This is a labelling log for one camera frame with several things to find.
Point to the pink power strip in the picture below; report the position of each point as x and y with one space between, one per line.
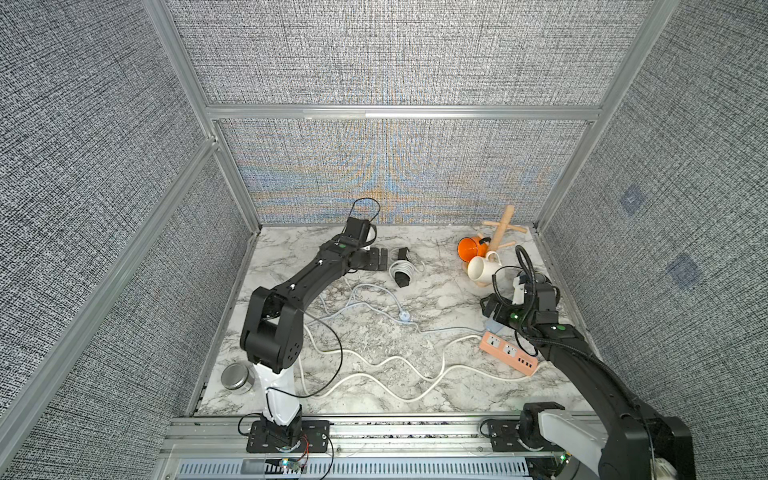
508 354

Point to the orange mug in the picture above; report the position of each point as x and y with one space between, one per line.
470 247

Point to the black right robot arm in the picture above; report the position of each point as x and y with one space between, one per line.
630 439

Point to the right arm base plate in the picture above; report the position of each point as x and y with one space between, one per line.
504 437

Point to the white mug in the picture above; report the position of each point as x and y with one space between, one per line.
482 268

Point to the silver cylinder on table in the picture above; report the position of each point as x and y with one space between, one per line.
238 377

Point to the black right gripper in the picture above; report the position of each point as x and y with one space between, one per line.
491 308

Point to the aluminium front rail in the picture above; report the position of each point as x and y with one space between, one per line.
410 446

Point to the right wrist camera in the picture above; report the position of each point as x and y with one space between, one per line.
519 286

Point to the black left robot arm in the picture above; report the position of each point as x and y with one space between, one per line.
272 333

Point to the wooden mug tree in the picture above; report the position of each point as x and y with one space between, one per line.
502 227

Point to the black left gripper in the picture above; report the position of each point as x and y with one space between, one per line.
381 258

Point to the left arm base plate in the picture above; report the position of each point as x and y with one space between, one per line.
300 436

